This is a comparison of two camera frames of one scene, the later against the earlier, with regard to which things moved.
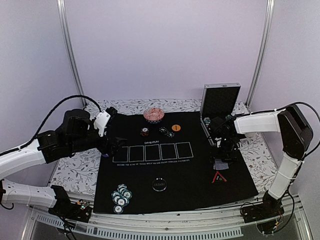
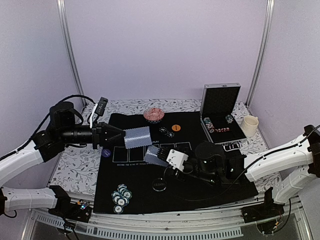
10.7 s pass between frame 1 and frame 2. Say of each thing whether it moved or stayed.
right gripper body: moved
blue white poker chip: stayed
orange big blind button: stayed
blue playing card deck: moved
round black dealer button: stayed
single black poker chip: stayed
